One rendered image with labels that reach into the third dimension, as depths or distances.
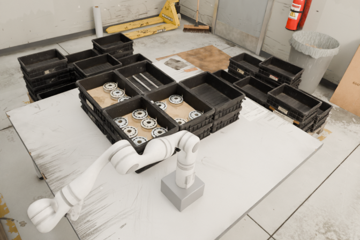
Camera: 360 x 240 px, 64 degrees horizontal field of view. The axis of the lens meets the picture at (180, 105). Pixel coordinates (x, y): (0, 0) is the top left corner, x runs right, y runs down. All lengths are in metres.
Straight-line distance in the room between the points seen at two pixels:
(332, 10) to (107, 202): 3.50
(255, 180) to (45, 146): 1.31
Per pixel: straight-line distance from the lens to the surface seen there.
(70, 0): 4.91
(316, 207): 2.79
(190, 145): 1.32
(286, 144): 2.11
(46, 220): 1.06
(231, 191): 1.72
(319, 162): 3.17
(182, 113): 1.95
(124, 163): 0.99
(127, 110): 1.92
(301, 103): 2.97
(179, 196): 1.52
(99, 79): 2.20
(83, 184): 1.03
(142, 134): 1.78
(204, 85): 2.27
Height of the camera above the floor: 2.04
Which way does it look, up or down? 37 degrees down
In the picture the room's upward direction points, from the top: 5 degrees clockwise
